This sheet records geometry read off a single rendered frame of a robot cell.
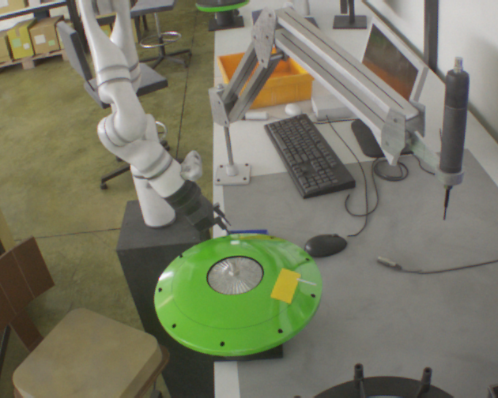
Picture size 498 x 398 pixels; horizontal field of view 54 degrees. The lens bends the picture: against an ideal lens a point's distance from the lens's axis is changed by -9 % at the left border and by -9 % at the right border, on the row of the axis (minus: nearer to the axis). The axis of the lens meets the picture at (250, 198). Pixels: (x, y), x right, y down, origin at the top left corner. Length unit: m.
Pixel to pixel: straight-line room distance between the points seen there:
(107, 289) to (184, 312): 1.77
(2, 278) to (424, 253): 1.15
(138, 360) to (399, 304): 0.74
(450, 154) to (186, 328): 0.52
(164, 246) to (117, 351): 0.34
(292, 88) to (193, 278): 1.11
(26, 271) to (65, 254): 1.40
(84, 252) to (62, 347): 1.42
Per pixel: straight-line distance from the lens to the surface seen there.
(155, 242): 1.49
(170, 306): 0.97
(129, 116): 1.03
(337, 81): 1.02
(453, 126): 0.83
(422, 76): 1.40
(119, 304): 2.60
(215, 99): 1.43
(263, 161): 1.63
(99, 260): 2.89
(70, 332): 1.65
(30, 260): 1.62
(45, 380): 1.57
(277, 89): 1.94
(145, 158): 1.07
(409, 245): 1.30
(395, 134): 0.91
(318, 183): 1.47
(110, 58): 1.09
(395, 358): 1.06
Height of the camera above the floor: 1.75
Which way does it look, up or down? 35 degrees down
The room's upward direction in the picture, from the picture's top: 8 degrees counter-clockwise
